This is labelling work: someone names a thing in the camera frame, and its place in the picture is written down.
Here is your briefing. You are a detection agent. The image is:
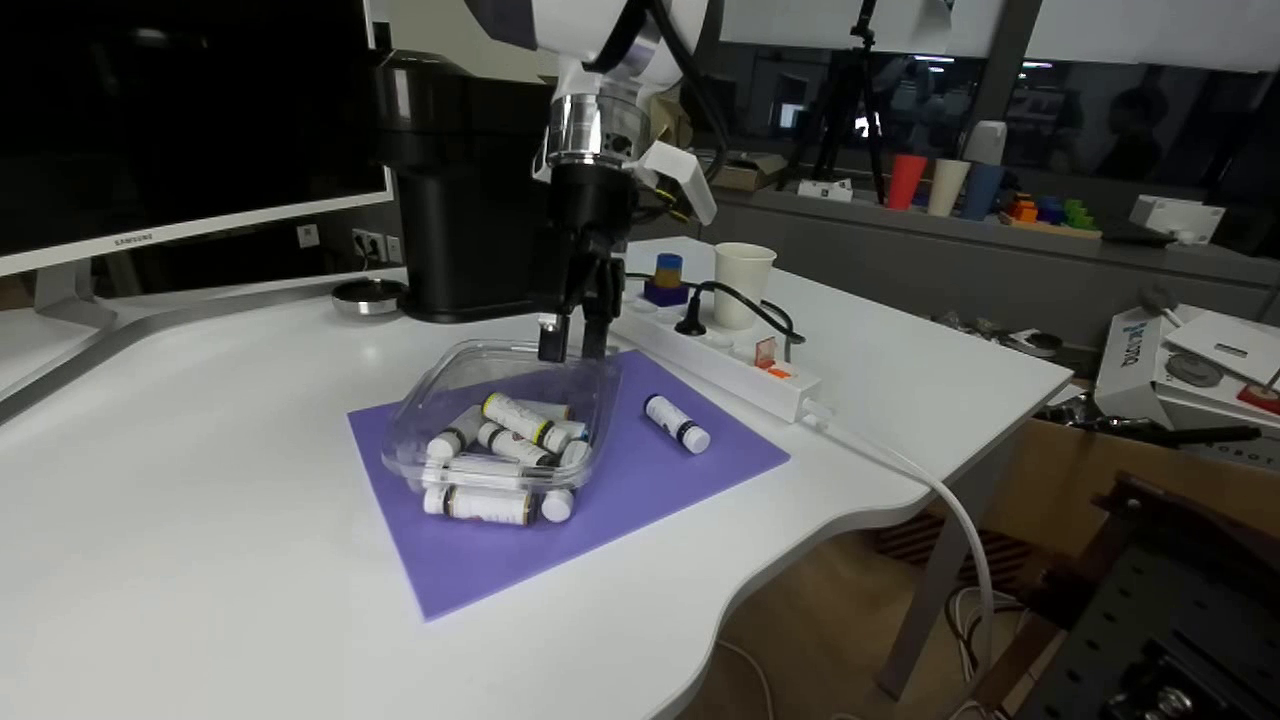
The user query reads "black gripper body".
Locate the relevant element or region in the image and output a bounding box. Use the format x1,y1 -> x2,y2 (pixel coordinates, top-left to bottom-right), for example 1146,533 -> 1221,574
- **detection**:
536,157 -> 640,325

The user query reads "white power strip orange switch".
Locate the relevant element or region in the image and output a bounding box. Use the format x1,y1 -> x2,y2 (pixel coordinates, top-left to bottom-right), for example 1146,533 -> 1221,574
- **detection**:
604,296 -> 834,427

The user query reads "small white labelled tube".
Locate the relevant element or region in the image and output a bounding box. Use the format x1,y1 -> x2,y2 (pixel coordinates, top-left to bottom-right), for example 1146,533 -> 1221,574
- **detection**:
422,485 -> 536,526
477,387 -> 578,454
474,421 -> 557,472
640,392 -> 716,461
551,437 -> 602,493
536,485 -> 581,526
422,450 -> 536,493
521,397 -> 592,438
424,399 -> 489,466

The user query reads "blue and yellow block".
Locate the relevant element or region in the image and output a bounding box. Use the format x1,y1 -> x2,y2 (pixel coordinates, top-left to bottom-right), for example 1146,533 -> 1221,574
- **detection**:
640,250 -> 693,307

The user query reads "black coffee machine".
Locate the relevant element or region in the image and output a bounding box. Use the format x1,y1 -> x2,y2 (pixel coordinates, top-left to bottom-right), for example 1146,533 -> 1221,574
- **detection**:
373,49 -> 595,328

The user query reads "white paper cup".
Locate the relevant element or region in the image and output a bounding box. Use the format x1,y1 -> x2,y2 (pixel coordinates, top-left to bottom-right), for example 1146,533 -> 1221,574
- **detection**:
712,236 -> 781,334

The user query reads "purple paper mat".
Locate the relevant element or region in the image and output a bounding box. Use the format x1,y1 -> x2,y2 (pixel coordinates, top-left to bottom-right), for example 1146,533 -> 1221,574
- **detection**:
345,348 -> 794,629

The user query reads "small round metal dish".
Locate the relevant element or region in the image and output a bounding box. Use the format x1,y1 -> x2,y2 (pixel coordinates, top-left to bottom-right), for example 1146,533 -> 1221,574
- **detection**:
329,272 -> 409,325

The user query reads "black tripod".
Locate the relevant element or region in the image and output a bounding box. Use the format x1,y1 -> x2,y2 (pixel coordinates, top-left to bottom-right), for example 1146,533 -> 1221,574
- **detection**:
818,0 -> 916,157

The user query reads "red plastic cup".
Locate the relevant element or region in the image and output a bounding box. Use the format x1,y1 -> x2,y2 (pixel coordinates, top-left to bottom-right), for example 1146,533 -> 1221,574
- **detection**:
880,151 -> 931,214

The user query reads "white plastic cup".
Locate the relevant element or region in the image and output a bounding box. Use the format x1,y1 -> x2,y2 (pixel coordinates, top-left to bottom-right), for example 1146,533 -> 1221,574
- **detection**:
924,157 -> 974,220
970,115 -> 1014,171

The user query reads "blue plastic cup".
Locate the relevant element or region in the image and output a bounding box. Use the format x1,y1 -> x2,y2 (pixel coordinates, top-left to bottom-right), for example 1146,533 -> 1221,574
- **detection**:
957,157 -> 1010,222

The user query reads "grey low cabinet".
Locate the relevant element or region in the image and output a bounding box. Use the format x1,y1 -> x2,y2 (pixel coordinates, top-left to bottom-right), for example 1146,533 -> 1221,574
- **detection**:
705,176 -> 1280,355

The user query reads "grey metal table leg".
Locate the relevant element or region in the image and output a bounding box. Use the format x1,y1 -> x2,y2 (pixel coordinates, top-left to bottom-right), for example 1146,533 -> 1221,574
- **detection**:
874,450 -> 998,703

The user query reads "white framed computer monitor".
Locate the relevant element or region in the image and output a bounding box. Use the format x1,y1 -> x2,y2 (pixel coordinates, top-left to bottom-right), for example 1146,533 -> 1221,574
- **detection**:
0,0 -> 402,334

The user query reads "white printed cardboard box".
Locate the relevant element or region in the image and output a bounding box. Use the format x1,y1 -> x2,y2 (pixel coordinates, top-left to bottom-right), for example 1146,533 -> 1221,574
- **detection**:
1091,305 -> 1182,406
1155,298 -> 1280,421

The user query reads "plain white box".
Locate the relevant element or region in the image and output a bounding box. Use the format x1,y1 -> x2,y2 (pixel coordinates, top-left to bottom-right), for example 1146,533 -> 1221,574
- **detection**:
1127,193 -> 1227,250

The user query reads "black pen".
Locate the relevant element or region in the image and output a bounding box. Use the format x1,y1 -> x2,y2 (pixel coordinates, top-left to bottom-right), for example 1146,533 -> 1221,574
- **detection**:
1065,412 -> 1265,450

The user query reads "black perforated metal rack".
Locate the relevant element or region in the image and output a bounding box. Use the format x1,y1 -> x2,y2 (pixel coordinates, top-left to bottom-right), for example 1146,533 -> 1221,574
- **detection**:
1016,476 -> 1280,720

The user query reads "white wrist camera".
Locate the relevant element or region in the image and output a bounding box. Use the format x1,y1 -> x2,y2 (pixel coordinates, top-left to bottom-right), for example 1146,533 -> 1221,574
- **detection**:
637,133 -> 722,230

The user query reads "black plug with cable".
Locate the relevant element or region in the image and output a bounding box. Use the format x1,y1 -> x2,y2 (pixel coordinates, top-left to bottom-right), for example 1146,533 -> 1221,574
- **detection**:
673,275 -> 807,348

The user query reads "white power strip cable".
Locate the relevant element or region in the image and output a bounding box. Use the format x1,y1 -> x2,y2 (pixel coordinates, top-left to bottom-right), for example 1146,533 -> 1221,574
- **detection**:
795,397 -> 1005,672

